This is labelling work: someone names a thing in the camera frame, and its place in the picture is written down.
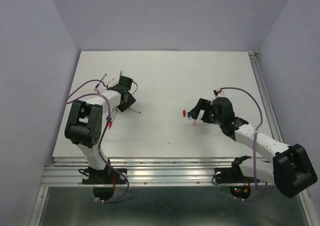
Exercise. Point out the blue gel pen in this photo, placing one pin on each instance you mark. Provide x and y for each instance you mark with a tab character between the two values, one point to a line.
100	82

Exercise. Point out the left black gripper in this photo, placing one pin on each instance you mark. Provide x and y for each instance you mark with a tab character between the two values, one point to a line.
131	101

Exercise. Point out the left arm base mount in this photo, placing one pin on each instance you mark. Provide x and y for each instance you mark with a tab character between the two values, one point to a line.
106	176

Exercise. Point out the aluminium rail frame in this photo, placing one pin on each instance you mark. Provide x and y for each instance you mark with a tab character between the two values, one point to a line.
163	192

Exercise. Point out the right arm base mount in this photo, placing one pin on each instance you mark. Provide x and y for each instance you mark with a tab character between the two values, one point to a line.
233	174

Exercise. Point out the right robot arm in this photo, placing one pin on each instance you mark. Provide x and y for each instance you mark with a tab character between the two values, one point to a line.
287	167

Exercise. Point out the right side aluminium rail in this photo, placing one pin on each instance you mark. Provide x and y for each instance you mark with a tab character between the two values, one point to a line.
267	104

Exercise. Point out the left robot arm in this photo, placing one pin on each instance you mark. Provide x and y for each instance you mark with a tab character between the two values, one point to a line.
88	120

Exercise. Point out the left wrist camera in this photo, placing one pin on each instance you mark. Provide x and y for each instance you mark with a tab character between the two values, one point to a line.
112	83

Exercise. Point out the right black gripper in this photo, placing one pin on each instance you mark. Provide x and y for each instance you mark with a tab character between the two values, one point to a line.
202	104

